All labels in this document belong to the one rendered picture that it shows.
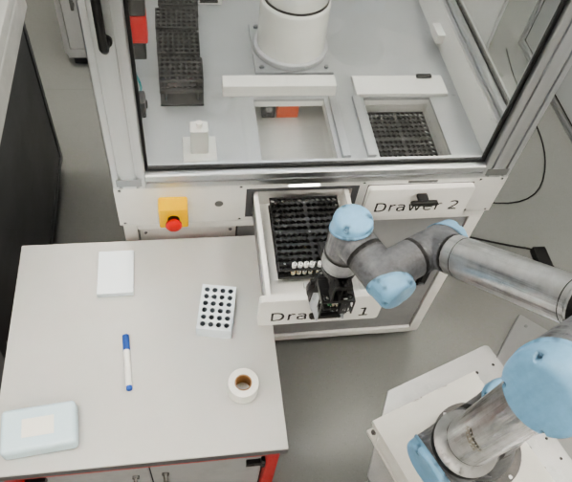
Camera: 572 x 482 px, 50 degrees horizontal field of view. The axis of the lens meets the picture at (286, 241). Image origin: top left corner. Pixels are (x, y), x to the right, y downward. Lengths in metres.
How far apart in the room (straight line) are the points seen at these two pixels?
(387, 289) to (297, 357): 1.31
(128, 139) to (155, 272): 0.37
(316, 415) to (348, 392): 0.15
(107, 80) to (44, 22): 2.45
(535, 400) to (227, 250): 1.01
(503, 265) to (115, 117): 0.83
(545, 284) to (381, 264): 0.27
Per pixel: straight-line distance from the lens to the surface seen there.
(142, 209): 1.60
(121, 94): 1.33
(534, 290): 0.99
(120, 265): 1.61
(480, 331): 2.59
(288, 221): 1.54
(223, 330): 1.48
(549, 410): 0.83
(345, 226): 1.09
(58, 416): 1.43
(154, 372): 1.48
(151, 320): 1.54
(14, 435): 1.43
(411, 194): 1.66
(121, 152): 1.45
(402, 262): 1.10
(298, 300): 1.38
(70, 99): 3.24
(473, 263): 1.07
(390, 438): 1.39
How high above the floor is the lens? 2.11
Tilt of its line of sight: 54 degrees down
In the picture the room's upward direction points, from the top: 9 degrees clockwise
